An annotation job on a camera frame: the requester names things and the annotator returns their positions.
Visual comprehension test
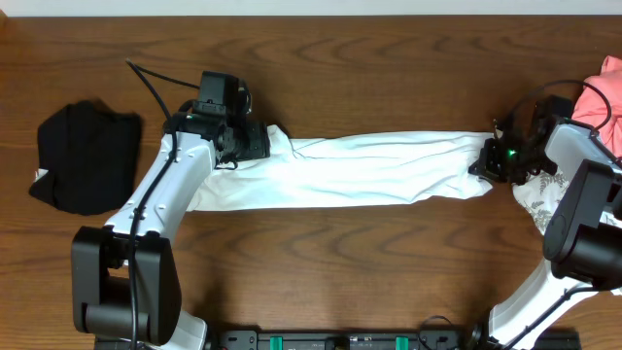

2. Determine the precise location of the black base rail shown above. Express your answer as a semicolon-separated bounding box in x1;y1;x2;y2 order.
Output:
94;315;582;350

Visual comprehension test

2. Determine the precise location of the folded black garment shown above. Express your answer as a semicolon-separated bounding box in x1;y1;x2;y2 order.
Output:
29;100;142;216

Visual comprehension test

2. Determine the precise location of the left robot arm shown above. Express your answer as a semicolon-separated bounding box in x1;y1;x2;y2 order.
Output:
71;71;270;349

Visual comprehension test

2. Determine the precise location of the pink garment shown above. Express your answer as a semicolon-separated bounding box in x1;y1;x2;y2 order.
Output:
572;55;622;158

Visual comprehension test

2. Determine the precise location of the white fern-print garment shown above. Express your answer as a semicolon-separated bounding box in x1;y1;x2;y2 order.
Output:
512;169;622;297

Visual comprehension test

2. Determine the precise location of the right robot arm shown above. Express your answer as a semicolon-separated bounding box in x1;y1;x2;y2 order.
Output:
466;95;621;349

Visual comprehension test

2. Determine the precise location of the white printed t-shirt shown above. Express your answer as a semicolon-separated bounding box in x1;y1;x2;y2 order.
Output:
189;125;492;211

